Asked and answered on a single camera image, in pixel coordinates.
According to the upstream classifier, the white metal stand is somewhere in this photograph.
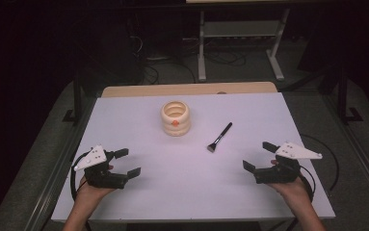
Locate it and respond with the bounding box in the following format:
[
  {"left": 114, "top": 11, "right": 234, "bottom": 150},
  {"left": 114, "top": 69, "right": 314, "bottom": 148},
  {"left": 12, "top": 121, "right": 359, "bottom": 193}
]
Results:
[{"left": 197, "top": 8, "right": 291, "bottom": 83}]

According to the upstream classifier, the light wooden table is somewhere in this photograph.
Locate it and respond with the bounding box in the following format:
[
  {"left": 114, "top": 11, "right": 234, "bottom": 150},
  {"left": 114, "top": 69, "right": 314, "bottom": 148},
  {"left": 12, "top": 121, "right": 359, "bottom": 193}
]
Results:
[{"left": 101, "top": 81, "right": 278, "bottom": 98}]

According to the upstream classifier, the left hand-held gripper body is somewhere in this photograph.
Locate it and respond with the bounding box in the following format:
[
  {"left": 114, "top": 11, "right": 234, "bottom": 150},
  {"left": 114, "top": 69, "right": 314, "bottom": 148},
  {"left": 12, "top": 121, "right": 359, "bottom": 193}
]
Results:
[{"left": 72, "top": 144, "right": 130, "bottom": 190}]

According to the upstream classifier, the person's left hand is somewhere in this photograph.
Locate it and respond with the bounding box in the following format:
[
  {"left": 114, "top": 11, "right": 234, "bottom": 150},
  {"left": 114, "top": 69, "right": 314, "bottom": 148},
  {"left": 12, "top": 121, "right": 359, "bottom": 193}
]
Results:
[{"left": 76, "top": 163, "right": 117, "bottom": 202}]

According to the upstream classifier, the tangle of floor cables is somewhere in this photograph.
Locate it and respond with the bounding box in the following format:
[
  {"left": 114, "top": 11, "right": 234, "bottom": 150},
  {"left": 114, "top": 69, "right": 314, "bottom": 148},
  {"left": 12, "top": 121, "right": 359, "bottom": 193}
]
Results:
[{"left": 128, "top": 18, "right": 248, "bottom": 85}]

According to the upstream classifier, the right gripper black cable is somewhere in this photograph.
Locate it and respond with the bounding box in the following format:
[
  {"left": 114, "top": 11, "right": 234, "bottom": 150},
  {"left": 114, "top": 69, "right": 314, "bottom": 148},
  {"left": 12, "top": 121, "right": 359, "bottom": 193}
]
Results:
[{"left": 297, "top": 164, "right": 317, "bottom": 203}]

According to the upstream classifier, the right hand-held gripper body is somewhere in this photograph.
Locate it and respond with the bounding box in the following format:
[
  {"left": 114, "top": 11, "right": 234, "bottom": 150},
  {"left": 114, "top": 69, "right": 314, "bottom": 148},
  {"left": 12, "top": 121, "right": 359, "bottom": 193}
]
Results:
[{"left": 253, "top": 141, "right": 324, "bottom": 185}]

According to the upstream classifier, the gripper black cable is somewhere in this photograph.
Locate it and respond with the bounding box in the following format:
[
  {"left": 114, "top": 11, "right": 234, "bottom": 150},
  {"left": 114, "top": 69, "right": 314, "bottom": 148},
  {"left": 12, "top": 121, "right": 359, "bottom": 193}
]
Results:
[
  {"left": 297, "top": 164, "right": 317, "bottom": 203},
  {"left": 69, "top": 151, "right": 92, "bottom": 202}
]

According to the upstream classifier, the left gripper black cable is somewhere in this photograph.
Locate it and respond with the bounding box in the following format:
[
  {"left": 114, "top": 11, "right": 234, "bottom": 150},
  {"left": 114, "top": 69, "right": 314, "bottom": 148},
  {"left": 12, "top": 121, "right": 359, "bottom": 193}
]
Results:
[{"left": 69, "top": 151, "right": 92, "bottom": 202}]

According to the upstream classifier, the cream ribbed cup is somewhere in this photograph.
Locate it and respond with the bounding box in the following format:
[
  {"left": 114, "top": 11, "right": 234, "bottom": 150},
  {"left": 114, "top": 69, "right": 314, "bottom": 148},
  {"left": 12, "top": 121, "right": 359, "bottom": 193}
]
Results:
[{"left": 160, "top": 100, "right": 192, "bottom": 138}]

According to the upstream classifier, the black cable loop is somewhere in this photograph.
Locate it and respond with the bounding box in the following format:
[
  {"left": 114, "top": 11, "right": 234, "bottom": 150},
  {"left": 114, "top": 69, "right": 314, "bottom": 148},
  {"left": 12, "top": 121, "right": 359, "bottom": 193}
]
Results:
[{"left": 300, "top": 133, "right": 340, "bottom": 193}]

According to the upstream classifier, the black makeup brush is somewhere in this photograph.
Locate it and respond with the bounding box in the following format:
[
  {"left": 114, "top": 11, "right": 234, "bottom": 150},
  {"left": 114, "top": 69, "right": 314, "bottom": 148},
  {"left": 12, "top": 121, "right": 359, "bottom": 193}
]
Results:
[{"left": 206, "top": 121, "right": 234, "bottom": 154}]

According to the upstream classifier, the black floor stand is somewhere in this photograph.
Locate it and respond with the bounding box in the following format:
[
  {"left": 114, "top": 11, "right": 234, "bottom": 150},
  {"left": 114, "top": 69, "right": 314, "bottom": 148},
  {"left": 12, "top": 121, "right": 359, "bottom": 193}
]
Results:
[
  {"left": 335, "top": 62, "right": 365, "bottom": 125},
  {"left": 62, "top": 71, "right": 84, "bottom": 125}
]

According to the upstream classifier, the person's right hand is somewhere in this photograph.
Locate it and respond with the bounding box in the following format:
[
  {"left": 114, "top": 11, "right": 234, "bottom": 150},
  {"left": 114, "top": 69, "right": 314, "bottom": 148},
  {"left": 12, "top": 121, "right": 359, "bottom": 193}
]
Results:
[{"left": 266, "top": 159, "right": 312, "bottom": 204}]

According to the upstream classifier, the metal frame rail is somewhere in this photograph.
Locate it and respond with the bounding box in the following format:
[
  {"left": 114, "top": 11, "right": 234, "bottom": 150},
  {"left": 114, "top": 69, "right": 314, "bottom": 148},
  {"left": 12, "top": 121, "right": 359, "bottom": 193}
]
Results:
[
  {"left": 320, "top": 92, "right": 369, "bottom": 206},
  {"left": 23, "top": 95, "right": 97, "bottom": 231}
]

